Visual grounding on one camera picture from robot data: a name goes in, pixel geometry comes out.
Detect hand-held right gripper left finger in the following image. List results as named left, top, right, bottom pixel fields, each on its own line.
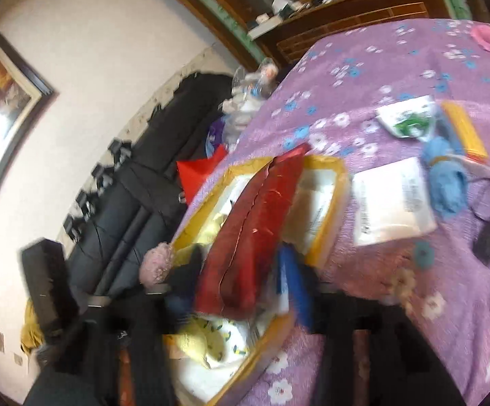
left=118, top=246, right=206, bottom=406

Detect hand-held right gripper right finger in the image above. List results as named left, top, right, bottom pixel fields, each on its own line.
left=278, top=244, right=466, bottom=406

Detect pink plush bear toy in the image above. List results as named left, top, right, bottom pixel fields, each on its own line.
left=138, top=241, right=176, bottom=285

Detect yellow towel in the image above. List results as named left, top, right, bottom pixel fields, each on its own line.
left=173, top=322, right=212, bottom=369

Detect yellow taped box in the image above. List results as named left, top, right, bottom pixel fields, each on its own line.
left=164, top=153, right=350, bottom=406

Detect red snack packet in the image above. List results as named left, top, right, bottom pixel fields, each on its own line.
left=193, top=143, right=312, bottom=321

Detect yellow cloth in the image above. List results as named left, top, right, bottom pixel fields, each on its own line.
left=20, top=299, right=46, bottom=355

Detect lemon print packet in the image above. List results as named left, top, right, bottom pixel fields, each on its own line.
left=203, top=318, right=252, bottom=365

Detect white liner cloth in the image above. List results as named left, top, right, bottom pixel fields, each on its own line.
left=285, top=168, right=339, bottom=256

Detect black long bag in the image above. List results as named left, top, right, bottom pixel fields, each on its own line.
left=61, top=72, right=238, bottom=303

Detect red paper bag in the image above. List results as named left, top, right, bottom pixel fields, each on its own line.
left=176, top=143, right=229, bottom=204

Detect white printed packet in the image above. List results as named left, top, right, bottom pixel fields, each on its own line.
left=350, top=156, right=437, bottom=247

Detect blue cloth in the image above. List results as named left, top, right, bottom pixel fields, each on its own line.
left=422, top=134, right=471, bottom=220

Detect clear plastic bottles bag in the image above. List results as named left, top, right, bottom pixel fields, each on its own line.
left=220, top=56, right=280, bottom=138

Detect white green packet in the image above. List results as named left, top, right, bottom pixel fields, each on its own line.
left=375, top=94, right=437, bottom=139

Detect yellow orange box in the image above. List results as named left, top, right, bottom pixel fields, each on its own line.
left=441, top=100, right=490, bottom=162

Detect purple floral tablecloth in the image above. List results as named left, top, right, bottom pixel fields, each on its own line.
left=173, top=18, right=490, bottom=406

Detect wooden cabinet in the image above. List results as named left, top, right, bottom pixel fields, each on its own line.
left=141, top=0, right=451, bottom=65

